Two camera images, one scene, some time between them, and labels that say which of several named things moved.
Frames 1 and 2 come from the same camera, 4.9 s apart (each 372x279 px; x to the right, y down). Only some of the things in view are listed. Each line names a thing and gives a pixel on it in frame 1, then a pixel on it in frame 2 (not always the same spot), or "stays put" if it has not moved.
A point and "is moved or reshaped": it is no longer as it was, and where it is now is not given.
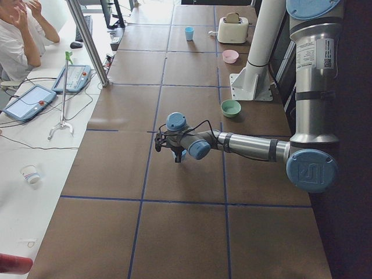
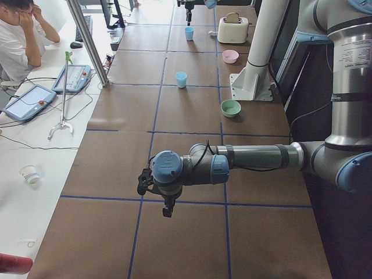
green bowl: [231, 108] stays put
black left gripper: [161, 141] -> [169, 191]
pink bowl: [230, 56] stays put
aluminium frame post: [89, 42] stays put
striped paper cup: [29, 171] stays put
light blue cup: [183, 154] is moved or reshaped
